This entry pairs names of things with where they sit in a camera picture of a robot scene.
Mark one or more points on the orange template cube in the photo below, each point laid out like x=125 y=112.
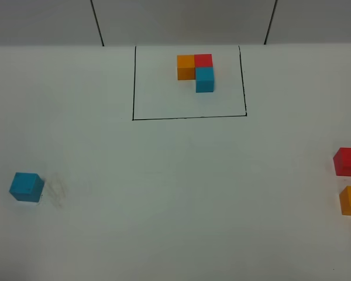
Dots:
x=185 y=67

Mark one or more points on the blue template cube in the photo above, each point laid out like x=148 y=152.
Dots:
x=204 y=79

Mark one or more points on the red template cube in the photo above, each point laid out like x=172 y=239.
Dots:
x=203 y=60

